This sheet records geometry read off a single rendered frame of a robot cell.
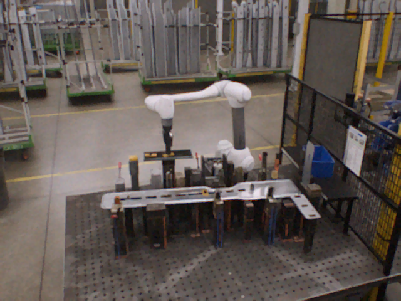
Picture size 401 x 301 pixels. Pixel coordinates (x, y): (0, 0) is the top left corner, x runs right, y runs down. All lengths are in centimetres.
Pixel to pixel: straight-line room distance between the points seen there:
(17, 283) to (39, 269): 21
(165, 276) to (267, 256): 68
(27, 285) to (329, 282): 246
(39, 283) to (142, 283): 145
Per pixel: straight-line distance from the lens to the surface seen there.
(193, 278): 240
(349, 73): 474
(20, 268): 389
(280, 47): 1068
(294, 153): 327
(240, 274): 244
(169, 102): 265
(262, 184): 278
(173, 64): 964
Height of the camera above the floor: 231
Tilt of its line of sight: 23 degrees down
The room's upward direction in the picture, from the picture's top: straight up
